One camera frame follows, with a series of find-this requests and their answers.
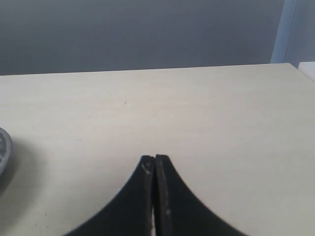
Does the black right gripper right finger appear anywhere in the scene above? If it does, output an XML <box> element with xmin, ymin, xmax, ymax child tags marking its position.
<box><xmin>155</xmin><ymin>155</ymin><xmax>244</xmax><ymax>236</ymax></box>

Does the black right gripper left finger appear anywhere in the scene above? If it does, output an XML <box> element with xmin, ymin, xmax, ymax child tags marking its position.
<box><xmin>67</xmin><ymin>155</ymin><xmax>155</xmax><ymax>236</ymax></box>

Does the round stainless steel plate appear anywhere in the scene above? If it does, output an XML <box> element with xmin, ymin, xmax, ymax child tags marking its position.
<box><xmin>0</xmin><ymin>128</ymin><xmax>13</xmax><ymax>174</ymax></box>

